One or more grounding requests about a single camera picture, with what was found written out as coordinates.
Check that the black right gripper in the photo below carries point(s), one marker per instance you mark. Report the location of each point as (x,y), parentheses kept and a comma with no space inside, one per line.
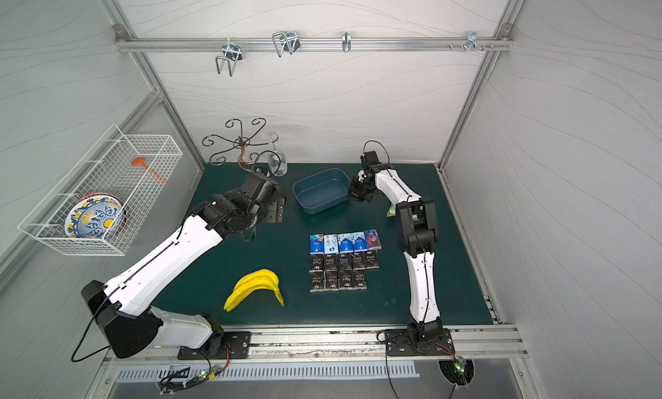
(359,187)

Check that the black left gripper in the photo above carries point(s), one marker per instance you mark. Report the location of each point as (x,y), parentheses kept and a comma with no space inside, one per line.
(271,205)

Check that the teal storage box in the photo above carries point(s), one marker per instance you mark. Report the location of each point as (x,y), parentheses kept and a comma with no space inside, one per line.
(321,191)

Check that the light blue tissue pack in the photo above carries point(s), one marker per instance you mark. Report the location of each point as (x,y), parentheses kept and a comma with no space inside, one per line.
(345,243)
(359,242)

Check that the red blue tissue pack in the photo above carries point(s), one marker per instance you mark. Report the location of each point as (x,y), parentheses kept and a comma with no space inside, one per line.
(373,240)

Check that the white blue tissue pack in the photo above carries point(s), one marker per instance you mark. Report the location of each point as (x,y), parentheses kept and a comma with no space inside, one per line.
(331,244)

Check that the dark blue tissue pack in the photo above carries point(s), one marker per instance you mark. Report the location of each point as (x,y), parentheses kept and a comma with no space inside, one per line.
(317,244)

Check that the black tissue pack top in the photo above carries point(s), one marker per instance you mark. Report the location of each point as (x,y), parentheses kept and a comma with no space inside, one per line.
(372,260)

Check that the black tissue pack bottom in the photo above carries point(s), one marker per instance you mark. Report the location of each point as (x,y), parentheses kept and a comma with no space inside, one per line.
(359,280)

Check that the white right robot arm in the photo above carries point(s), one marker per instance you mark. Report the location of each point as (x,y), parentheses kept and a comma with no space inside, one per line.
(417,237)

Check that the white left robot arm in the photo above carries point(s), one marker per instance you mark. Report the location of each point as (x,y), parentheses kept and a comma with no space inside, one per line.
(122,307)

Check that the copper glass rack stand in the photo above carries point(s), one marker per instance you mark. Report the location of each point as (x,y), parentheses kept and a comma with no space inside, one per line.
(251,155)

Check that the yellow banana bunch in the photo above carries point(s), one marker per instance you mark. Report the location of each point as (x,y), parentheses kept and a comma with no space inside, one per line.
(263,279)

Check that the orange spatula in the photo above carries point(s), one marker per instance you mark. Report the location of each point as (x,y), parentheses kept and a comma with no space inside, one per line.
(141,161)

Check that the metal hook small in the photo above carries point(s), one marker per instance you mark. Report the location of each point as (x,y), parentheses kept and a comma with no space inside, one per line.
(346,42)

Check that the metal hook left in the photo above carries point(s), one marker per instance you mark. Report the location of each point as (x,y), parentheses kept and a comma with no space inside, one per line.
(231,55)

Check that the blue yellow patterned plate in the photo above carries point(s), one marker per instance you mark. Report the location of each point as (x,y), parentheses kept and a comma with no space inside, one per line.
(95,216)

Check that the metal hook middle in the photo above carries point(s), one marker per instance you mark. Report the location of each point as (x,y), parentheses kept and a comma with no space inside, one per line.
(286,42)

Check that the metal hook right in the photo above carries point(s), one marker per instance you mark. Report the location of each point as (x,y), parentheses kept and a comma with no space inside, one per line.
(471,44)

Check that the white wire basket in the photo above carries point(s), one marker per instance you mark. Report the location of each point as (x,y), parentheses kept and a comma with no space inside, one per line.
(105,168)

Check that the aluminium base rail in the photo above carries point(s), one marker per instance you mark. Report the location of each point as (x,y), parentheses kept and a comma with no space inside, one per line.
(329,343)

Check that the aluminium top rail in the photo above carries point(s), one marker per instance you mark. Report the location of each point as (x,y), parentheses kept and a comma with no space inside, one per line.
(502,42)

